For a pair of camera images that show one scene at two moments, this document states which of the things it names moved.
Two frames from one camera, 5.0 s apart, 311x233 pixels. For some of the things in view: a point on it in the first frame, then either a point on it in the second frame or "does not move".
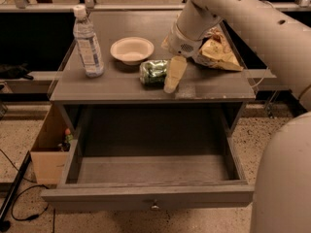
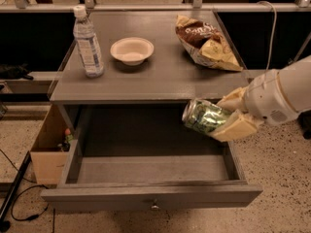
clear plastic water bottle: (87, 44) does not move
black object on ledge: (15, 72) does not move
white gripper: (179, 43) -> (263, 96)
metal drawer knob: (155, 205) does not move
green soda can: (153, 73) -> (204, 116)
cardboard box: (49, 160) does not move
